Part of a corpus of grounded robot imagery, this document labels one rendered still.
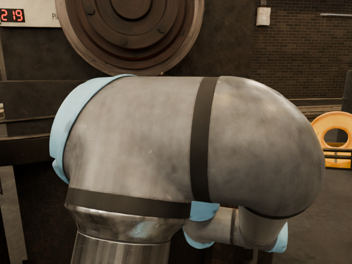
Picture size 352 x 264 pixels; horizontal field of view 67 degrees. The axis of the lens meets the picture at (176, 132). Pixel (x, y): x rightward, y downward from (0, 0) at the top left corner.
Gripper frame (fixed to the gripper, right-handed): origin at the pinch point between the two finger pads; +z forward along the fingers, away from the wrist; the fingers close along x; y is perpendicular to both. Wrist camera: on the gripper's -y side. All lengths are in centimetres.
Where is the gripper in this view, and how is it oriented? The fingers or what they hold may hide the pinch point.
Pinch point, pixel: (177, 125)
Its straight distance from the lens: 80.6
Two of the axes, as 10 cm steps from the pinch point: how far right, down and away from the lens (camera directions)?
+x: -9.9, 0.1, -1.3
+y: 0.6, -8.6, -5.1
